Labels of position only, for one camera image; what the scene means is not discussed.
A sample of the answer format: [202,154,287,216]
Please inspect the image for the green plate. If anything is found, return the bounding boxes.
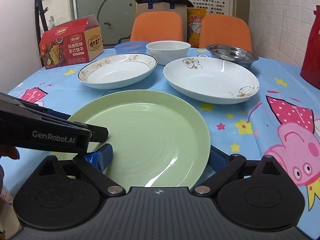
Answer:
[70,90,210,190]

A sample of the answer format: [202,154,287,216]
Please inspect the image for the blue translucent plastic bowl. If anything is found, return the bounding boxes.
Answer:
[114,41,148,54]

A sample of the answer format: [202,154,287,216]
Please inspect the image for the white ceramic bowl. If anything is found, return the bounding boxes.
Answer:
[146,41,191,65]

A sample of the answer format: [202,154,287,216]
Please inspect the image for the stainless steel bowl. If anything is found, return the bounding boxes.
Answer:
[206,44,259,69]

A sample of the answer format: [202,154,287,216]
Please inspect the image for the person's left hand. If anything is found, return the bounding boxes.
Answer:
[0,145,20,191]

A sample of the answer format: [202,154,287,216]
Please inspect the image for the white plate brown floral rim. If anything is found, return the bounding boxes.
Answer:
[78,53,157,89]

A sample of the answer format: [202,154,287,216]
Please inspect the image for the blue cartoon tablecloth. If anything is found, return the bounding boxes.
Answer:
[2,58,319,239]

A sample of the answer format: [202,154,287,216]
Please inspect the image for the white plate swirl pattern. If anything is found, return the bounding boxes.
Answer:
[163,57,260,105]

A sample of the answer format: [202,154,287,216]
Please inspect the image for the red cracker box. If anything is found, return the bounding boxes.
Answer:
[39,14,104,69]

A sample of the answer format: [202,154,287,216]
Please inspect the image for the left orange chair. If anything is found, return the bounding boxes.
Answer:
[130,11,184,43]

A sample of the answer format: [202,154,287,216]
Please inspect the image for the orange chair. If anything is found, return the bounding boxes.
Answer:
[130,11,184,43]
[199,14,253,52]

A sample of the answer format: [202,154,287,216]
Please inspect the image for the red thermos jug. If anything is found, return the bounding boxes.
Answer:
[300,5,320,89]

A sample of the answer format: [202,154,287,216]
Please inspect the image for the right orange chair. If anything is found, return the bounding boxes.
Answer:
[199,14,253,52]

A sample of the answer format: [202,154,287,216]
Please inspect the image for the brown paper bag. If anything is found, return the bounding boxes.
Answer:
[136,3,187,42]

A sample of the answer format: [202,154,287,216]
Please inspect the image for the yellow snack bag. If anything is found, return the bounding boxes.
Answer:
[187,8,207,48]

